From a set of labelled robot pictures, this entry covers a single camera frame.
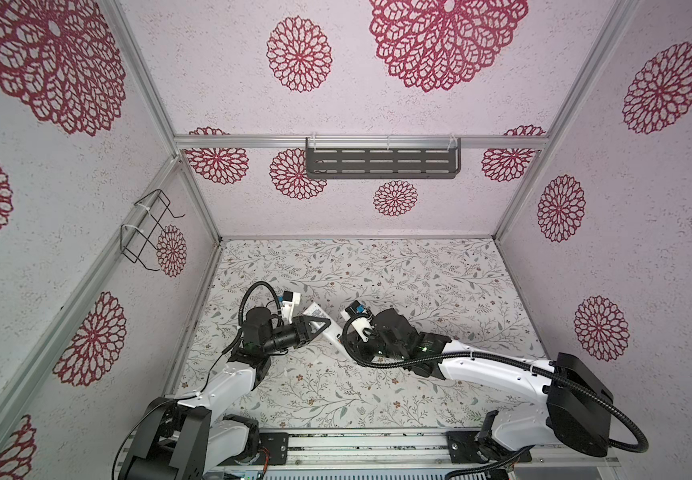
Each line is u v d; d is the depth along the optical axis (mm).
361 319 671
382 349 659
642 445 378
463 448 716
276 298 760
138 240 747
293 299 769
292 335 723
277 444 749
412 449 754
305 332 725
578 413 419
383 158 973
